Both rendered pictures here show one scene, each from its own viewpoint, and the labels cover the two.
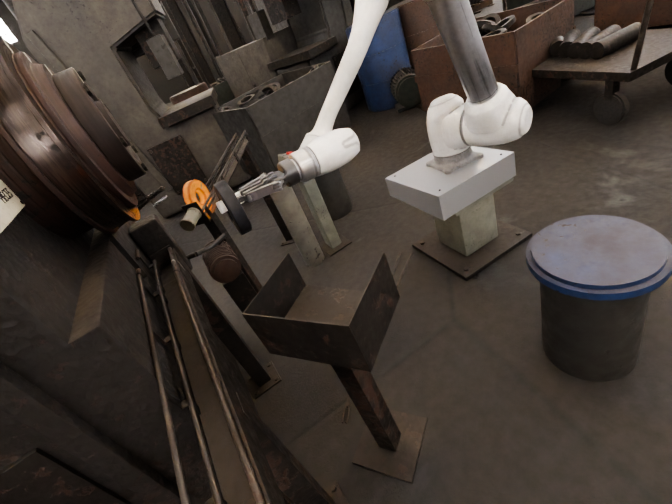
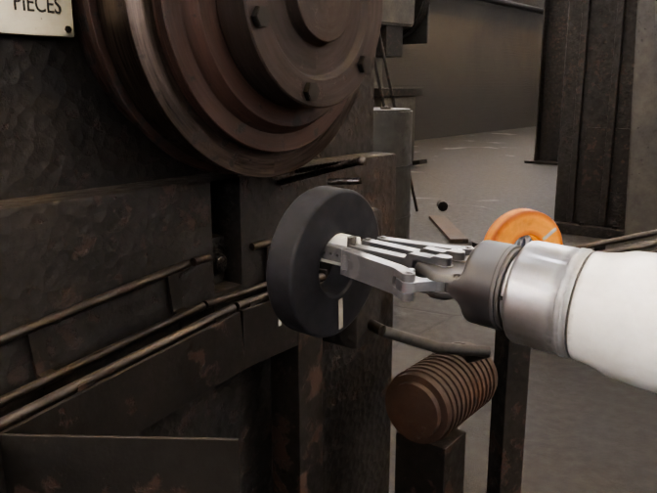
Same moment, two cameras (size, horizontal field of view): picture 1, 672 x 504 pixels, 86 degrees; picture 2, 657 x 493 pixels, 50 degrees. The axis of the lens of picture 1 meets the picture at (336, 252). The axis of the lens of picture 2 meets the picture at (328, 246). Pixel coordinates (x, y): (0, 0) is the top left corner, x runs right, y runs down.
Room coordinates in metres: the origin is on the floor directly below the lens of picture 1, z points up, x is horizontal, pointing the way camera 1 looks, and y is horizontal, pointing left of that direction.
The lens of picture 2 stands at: (0.52, -0.36, 1.00)
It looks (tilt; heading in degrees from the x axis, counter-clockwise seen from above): 13 degrees down; 54
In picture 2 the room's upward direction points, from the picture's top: straight up
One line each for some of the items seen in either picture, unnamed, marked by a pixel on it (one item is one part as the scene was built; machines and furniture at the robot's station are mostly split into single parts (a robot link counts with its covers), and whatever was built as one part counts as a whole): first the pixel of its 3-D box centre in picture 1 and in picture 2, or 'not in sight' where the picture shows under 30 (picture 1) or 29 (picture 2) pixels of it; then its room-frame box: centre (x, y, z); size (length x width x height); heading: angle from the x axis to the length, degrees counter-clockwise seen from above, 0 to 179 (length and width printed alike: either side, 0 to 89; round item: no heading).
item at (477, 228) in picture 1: (463, 216); not in sight; (1.38, -0.63, 0.16); 0.40 x 0.40 x 0.31; 13
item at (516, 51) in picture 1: (489, 65); not in sight; (2.90, -1.74, 0.33); 0.93 x 0.73 x 0.66; 24
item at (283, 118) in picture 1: (282, 124); not in sight; (3.74, -0.03, 0.39); 1.03 x 0.83 x 0.77; 122
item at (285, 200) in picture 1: (298, 225); not in sight; (1.81, 0.13, 0.26); 0.12 x 0.12 x 0.52
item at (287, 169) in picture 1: (280, 176); (468, 278); (0.98, 0.06, 0.84); 0.09 x 0.08 x 0.07; 107
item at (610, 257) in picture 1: (590, 302); not in sight; (0.65, -0.63, 0.22); 0.32 x 0.32 x 0.43
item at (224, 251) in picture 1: (243, 293); (439, 490); (1.38, 0.47, 0.27); 0.22 x 0.13 x 0.53; 17
